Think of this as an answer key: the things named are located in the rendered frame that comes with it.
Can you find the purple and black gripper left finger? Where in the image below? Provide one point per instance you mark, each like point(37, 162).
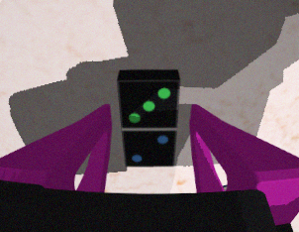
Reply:
point(53, 160)

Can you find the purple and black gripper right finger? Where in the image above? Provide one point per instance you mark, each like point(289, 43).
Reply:
point(248, 161)

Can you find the black domino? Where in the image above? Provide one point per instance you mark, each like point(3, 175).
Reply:
point(148, 101)

